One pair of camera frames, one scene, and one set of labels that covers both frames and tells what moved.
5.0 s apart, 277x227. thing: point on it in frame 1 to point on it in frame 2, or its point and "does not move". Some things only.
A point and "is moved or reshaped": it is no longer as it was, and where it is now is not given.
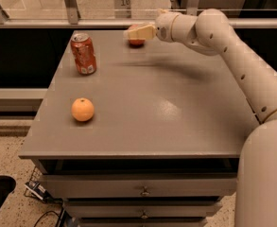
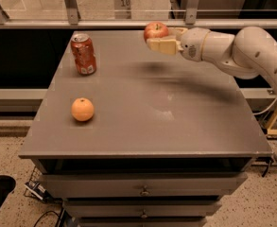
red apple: x=136 y=43 is moved or reshaped
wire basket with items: x=34 y=187 does not move
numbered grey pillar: x=122 y=0 does not move
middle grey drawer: x=144 y=209 does not move
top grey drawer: x=143 y=184 does not move
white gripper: x=164 y=26 to x=192 y=43
